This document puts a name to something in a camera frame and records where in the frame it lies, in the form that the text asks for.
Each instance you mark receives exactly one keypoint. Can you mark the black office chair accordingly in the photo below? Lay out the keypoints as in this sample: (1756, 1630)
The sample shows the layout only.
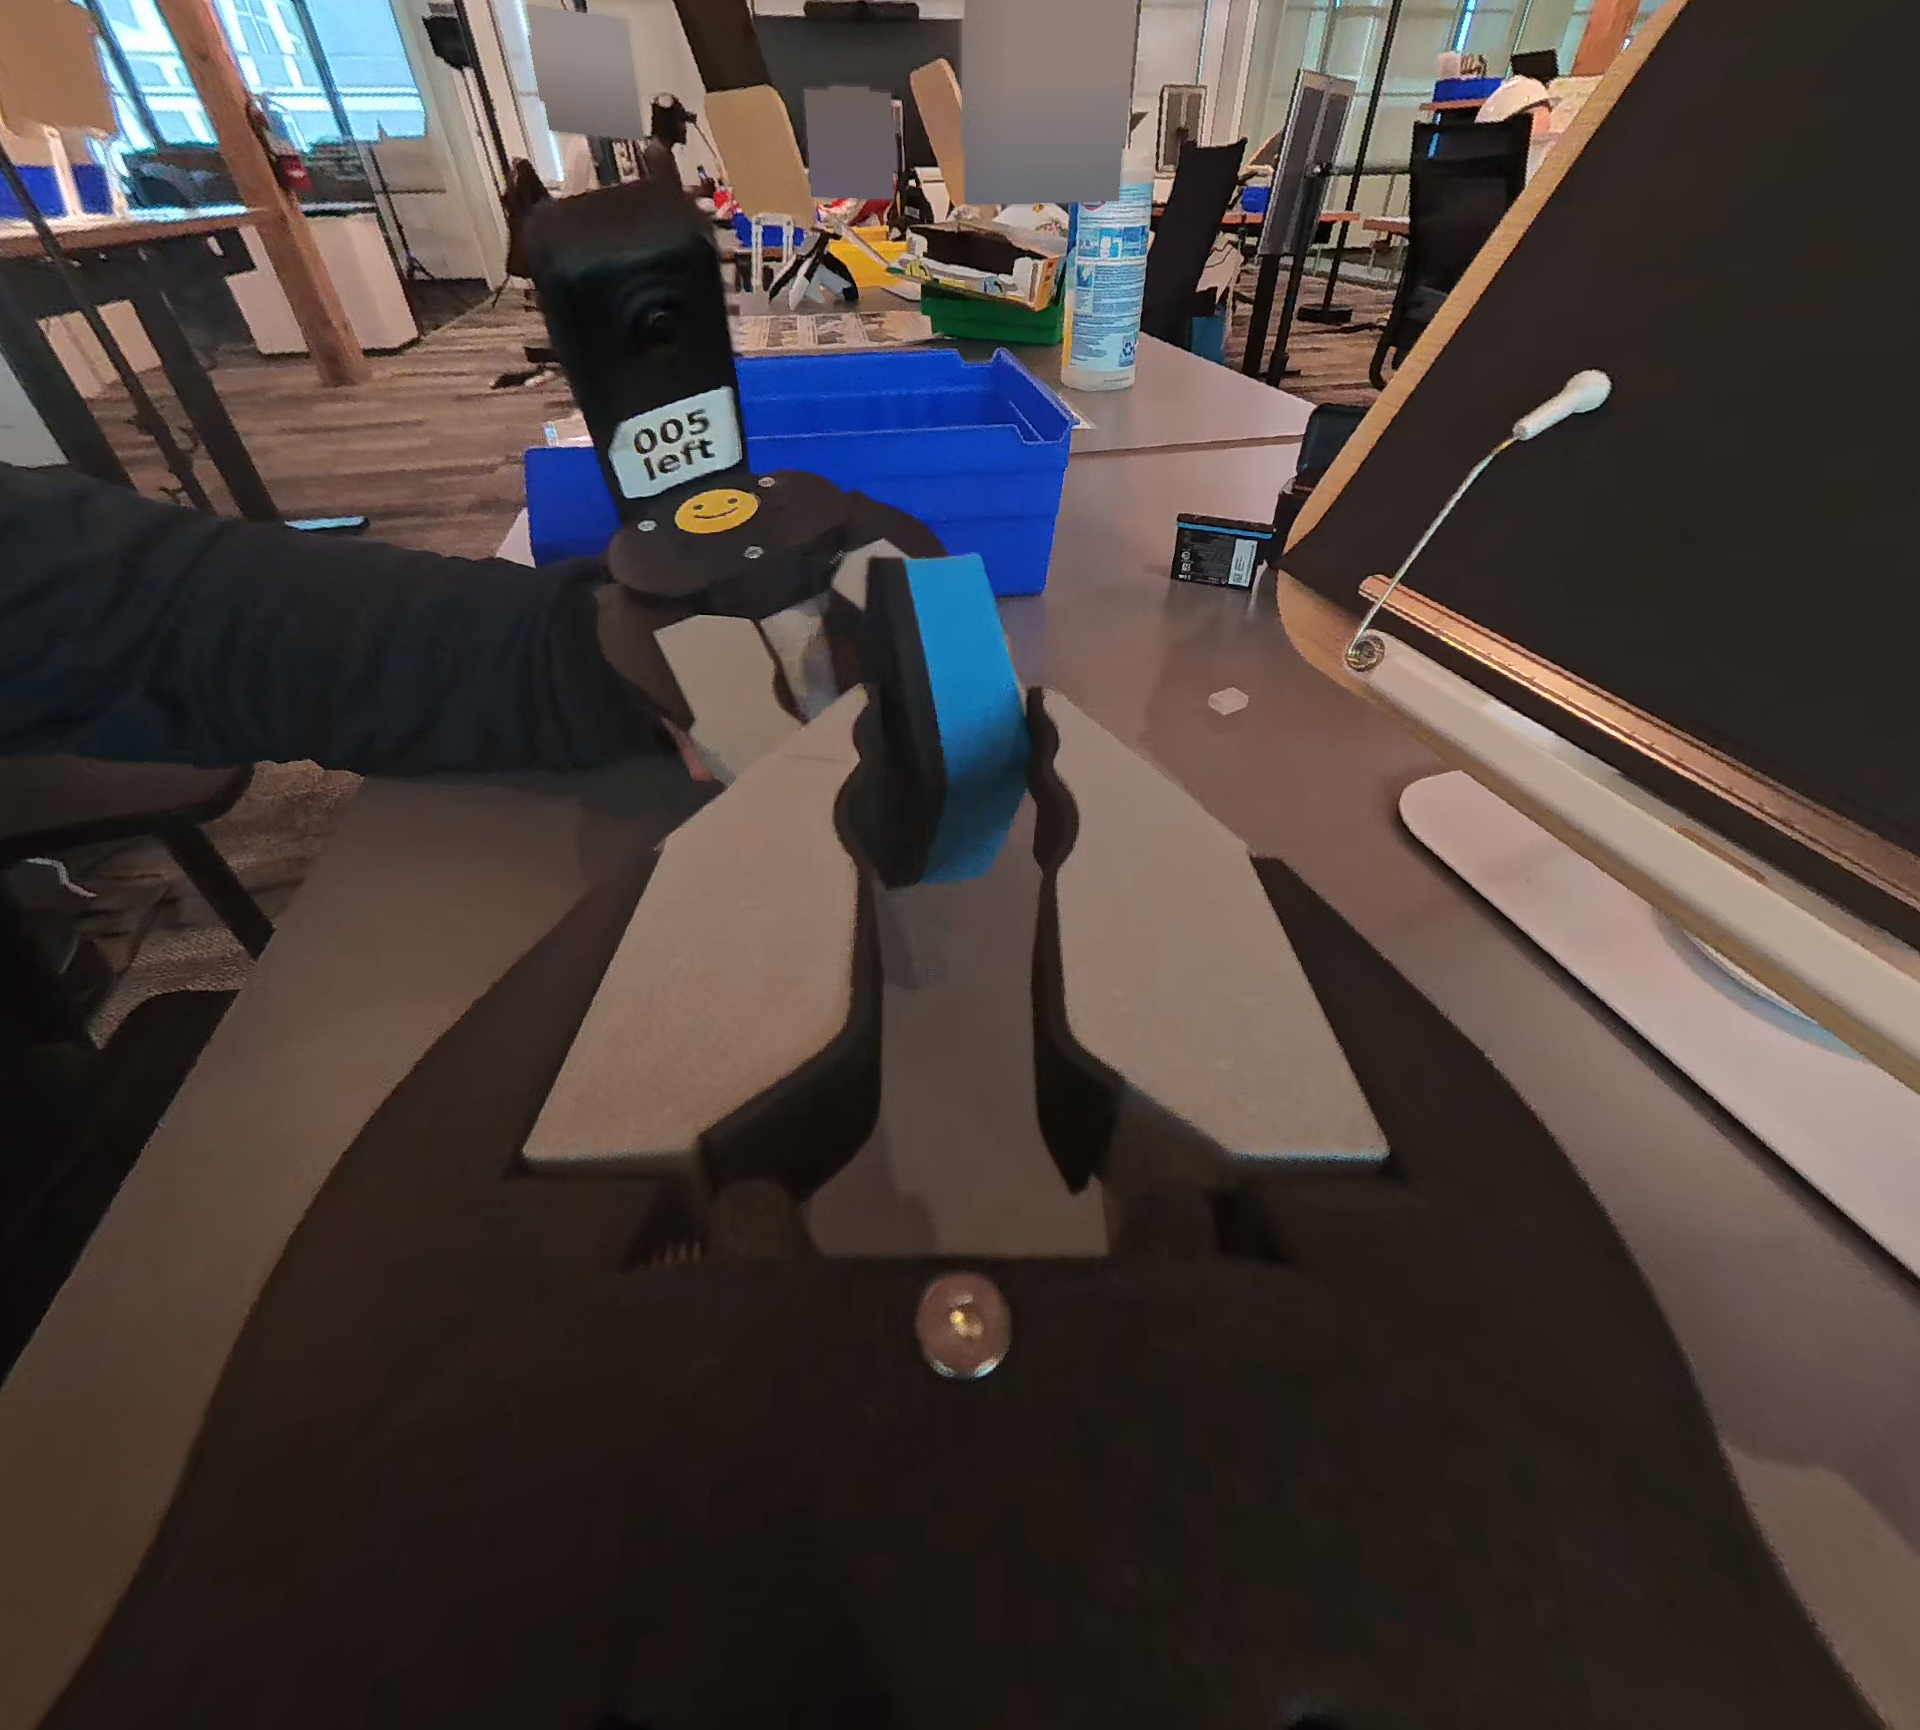
(1462, 214)
(1192, 230)

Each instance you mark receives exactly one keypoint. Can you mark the reddish wooden post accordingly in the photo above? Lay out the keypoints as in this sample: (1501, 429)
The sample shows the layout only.
(224, 111)

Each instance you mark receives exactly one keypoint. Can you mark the blue storage bin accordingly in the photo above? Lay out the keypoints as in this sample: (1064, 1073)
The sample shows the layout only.
(900, 441)

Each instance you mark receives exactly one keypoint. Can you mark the black battery charger case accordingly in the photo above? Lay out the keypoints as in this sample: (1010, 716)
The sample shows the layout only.
(1321, 454)

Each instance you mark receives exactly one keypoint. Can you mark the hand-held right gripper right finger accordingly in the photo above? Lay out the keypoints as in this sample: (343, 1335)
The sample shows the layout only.
(1215, 1011)

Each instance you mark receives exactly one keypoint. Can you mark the green storage bin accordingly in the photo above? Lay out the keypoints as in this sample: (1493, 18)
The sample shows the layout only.
(991, 317)

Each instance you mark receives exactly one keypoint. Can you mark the black board book stand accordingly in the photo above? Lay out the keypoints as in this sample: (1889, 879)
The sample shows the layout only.
(1724, 334)

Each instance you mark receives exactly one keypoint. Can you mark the blue whiteboard eraser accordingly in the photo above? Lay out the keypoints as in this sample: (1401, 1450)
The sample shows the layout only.
(968, 694)

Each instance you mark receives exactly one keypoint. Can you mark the black floor lamp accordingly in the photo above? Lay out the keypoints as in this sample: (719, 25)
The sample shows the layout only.
(1395, 80)
(458, 34)

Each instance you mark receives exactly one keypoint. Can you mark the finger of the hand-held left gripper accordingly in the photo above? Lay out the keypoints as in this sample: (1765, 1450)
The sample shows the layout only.
(728, 694)
(840, 634)

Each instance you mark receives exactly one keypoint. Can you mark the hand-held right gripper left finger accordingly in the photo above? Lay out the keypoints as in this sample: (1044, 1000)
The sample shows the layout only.
(720, 995)

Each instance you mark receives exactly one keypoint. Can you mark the black camera battery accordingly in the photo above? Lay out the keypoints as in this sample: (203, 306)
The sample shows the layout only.
(1219, 552)

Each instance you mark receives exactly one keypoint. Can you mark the small printed carton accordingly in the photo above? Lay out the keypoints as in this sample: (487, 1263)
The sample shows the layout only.
(991, 260)

